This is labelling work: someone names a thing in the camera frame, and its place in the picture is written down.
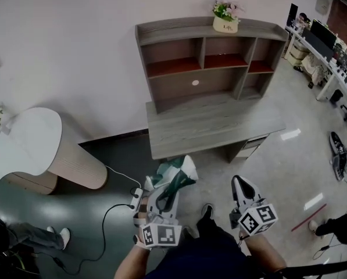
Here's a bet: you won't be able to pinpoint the white office desk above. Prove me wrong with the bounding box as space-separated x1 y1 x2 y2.
285 24 347 119

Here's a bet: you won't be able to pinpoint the person's dark shoe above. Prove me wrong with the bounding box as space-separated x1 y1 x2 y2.
201 203 215 219

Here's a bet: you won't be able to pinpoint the long black cable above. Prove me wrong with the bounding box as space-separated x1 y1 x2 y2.
33 203 135 276

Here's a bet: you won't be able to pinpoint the black waste bin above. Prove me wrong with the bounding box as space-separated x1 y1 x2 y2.
330 89 343 104

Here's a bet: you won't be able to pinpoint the grey wooden desk with hutch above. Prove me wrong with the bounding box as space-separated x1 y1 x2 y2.
134 16 290 164

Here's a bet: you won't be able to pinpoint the black and white floor device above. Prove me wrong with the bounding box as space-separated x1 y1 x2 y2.
329 131 347 181

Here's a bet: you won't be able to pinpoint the black strap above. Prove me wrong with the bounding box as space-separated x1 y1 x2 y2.
260 259 347 279

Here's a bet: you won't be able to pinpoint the person's left forearm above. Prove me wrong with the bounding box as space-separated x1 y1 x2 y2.
113 244 151 279

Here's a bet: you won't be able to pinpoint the green and white packet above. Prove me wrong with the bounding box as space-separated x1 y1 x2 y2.
145 155 199 195

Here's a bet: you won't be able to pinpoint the white power strip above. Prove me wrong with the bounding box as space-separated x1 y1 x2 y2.
129 187 145 212

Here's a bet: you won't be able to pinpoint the person's left hand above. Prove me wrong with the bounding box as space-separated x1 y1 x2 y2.
133 198 149 226

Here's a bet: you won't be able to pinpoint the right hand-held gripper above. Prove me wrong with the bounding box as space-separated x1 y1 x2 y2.
228 175 279 237

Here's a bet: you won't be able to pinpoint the white table with ribbed base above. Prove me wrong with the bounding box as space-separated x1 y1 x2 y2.
0 106 109 196

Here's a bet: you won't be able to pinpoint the cream pot of pink flowers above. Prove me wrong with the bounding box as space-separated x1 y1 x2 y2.
211 0 245 34

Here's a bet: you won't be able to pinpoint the beige storage drawers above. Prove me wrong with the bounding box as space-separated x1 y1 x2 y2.
286 39 308 67

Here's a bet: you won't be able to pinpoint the thin white cable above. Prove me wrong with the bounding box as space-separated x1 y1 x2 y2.
104 163 142 189

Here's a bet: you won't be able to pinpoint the person's right forearm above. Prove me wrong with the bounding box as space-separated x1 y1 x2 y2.
244 233 287 273

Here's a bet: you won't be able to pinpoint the person's dark navy clothing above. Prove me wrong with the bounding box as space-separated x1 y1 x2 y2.
145 217 251 279

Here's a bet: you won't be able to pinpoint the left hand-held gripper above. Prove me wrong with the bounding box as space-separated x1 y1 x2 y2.
140 171 189 249

